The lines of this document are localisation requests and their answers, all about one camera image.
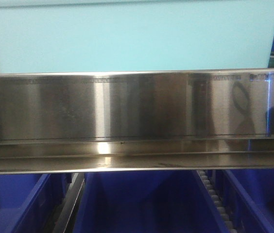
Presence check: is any steel divider rail left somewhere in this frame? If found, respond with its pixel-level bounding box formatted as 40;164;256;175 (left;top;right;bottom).
52;173;85;233

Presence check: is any dark blue bin lower right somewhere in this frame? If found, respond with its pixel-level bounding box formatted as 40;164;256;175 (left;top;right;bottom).
211;169;274;233

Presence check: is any light blue plastic bin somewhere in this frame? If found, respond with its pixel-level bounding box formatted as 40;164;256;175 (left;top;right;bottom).
0;0;274;73

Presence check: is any white roller track right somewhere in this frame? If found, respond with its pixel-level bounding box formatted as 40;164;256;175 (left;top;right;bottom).
197;170;238;233

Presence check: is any stainless steel shelf rail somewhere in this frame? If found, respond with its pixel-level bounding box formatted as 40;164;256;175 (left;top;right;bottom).
0;68;274;174

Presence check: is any dark blue bin lower middle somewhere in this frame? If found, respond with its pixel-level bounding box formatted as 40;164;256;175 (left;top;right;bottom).
73;170;228;233

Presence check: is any dark blue bin lower left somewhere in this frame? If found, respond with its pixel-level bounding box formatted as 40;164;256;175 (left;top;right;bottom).
0;173;72;233

